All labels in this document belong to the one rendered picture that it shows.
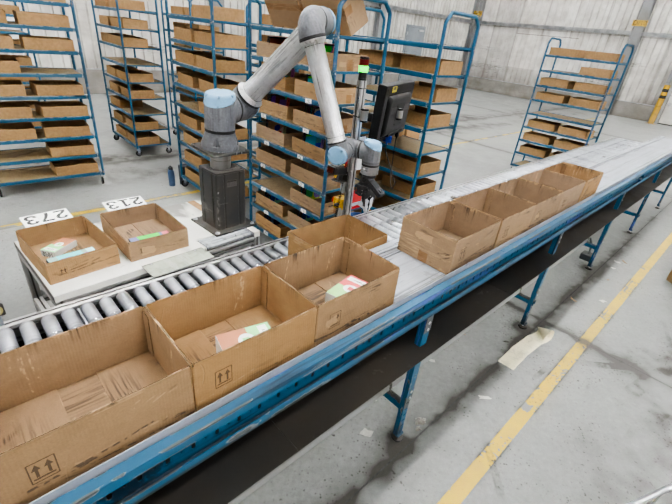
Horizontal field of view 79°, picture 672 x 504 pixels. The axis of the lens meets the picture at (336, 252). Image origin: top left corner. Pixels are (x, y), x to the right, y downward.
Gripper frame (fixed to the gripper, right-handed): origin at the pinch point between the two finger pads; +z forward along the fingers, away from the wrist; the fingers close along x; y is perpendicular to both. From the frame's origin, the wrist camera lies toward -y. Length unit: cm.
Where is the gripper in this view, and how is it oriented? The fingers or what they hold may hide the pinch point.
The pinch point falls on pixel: (366, 211)
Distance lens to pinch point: 215.7
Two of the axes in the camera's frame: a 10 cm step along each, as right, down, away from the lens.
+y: -6.9, -4.0, 5.9
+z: -0.9, 8.7, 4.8
